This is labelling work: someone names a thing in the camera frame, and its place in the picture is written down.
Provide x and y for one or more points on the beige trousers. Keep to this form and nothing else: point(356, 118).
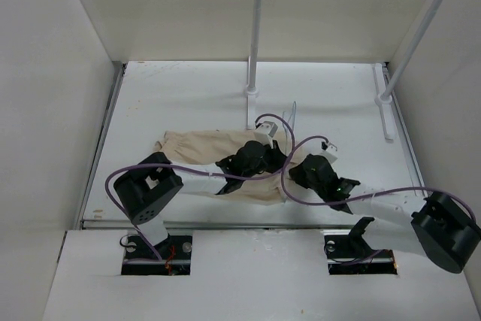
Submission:
point(205, 147)

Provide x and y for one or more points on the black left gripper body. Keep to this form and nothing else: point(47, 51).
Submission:
point(265, 165)

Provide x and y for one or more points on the white centre rack pole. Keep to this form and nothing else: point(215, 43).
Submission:
point(251, 91)

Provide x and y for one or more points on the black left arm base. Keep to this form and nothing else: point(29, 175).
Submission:
point(139, 260)

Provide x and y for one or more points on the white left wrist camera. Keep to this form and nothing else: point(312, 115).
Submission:
point(265, 133)

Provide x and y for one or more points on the aluminium left frame rail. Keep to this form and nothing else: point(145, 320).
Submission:
point(119, 71)

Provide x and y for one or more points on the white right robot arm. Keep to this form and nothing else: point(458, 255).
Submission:
point(434, 227)

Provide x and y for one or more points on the white right rack pole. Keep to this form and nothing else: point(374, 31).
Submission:
point(411, 41)

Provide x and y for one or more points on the aluminium front frame rail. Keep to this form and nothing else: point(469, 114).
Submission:
point(124, 224)

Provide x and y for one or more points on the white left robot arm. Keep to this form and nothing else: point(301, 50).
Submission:
point(145, 189)

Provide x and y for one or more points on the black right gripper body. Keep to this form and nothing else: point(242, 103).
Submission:
point(313, 186)

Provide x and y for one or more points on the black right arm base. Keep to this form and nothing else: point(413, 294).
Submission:
point(349, 254)

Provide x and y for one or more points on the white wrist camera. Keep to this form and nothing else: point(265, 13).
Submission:
point(329, 151)
point(265, 133)

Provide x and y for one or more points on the aluminium right frame rail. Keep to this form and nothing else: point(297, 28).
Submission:
point(409, 140)

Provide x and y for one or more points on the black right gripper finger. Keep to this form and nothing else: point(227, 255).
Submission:
point(301, 181)
point(300, 170)

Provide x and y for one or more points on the aluminium frame rail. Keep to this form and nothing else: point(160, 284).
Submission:
point(409, 140)
point(124, 224)
point(119, 71)

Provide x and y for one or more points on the white rack pole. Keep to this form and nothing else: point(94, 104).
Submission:
point(251, 91)
point(411, 41)

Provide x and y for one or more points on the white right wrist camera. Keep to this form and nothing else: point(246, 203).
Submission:
point(329, 151)

